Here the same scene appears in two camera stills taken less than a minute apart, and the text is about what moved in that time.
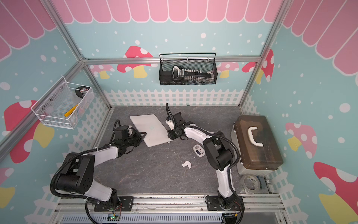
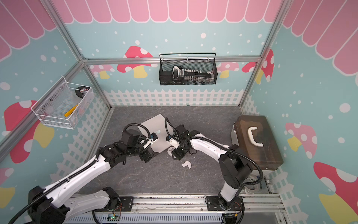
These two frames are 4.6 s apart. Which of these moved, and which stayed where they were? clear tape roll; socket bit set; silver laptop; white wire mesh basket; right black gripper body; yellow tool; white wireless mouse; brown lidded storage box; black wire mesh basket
Moved: silver laptop; white wireless mouse; right black gripper body
Stayed: black wire mesh basket; yellow tool; white wire mesh basket; brown lidded storage box; clear tape roll; socket bit set
